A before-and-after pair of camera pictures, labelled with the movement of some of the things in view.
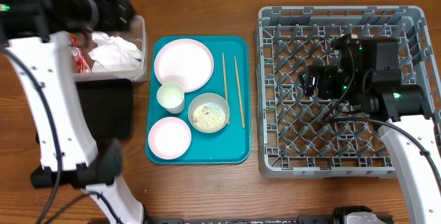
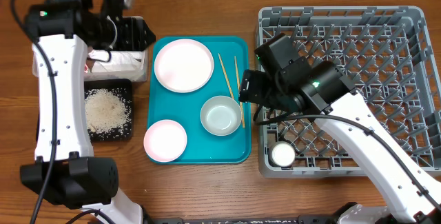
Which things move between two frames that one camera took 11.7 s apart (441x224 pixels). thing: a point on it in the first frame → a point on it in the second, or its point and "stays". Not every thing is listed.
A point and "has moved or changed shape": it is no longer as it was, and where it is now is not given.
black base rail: (355, 214) stays
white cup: (171, 96) → (282, 154)
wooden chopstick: (239, 92) stays
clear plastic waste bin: (135, 32) stays
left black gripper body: (110, 12) → (128, 38)
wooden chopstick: (227, 109) → (225, 74)
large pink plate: (185, 62) stays
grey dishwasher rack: (310, 137) stays
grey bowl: (209, 112) has moved or changed shape
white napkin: (111, 54) stays
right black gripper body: (332, 87) → (258, 90)
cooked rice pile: (208, 117) → (107, 111)
